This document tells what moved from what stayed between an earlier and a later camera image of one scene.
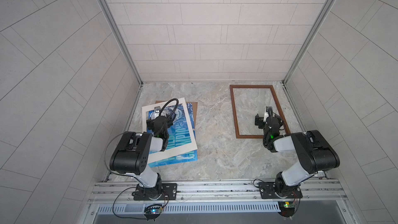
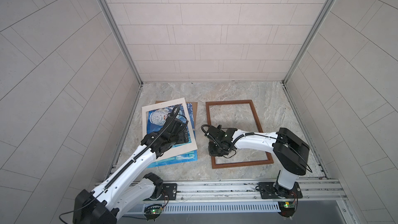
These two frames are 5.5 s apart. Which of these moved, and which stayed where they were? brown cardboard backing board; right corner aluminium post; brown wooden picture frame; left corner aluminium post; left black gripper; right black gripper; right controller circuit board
Moved: left black gripper; brown wooden picture frame; right black gripper
Stayed: brown cardboard backing board; left corner aluminium post; right controller circuit board; right corner aluminium post
